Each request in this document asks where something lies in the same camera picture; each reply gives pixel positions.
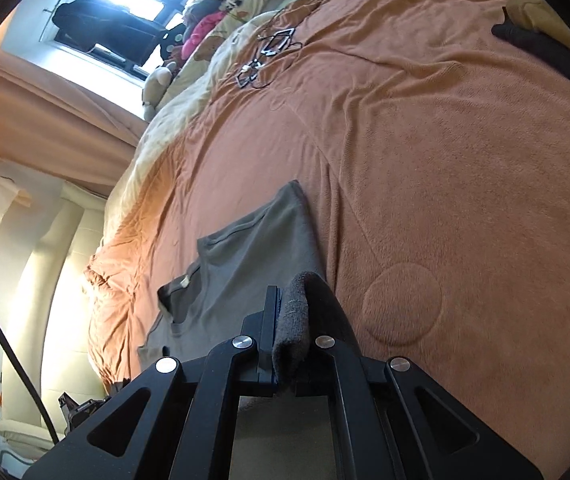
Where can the pink garment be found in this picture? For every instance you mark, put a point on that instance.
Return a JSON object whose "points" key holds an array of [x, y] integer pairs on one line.
{"points": [[200, 27]]}

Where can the beige curtain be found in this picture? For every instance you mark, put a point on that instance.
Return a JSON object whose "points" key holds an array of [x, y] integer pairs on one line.
{"points": [[55, 110]]}

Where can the beige plush toy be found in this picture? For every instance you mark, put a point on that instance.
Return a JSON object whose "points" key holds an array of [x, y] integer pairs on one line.
{"points": [[157, 87]]}

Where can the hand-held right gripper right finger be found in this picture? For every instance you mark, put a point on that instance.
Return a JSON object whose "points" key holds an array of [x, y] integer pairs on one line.
{"points": [[327, 310]]}

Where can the black cloth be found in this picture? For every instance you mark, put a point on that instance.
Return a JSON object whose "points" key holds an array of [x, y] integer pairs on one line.
{"points": [[540, 47]]}

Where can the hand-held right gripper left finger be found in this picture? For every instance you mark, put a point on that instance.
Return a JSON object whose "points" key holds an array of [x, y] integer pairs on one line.
{"points": [[270, 330]]}

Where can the orange fleece blanket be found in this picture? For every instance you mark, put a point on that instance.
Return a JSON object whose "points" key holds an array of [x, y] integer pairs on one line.
{"points": [[415, 160]]}

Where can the cream bed headboard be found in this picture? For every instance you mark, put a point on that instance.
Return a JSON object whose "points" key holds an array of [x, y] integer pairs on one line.
{"points": [[50, 270]]}

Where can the black hanging garment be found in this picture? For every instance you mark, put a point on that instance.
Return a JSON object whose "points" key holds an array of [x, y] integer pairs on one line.
{"points": [[110, 30]]}

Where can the black rectangular frame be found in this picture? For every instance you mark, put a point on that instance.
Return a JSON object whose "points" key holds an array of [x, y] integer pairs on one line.
{"points": [[247, 76], [280, 42]]}

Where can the grey t-shirt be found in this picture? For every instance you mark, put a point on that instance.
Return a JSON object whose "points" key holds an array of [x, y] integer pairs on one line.
{"points": [[245, 260]]}

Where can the cream bear-print duvet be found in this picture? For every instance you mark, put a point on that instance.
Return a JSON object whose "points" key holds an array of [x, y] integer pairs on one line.
{"points": [[190, 95]]}

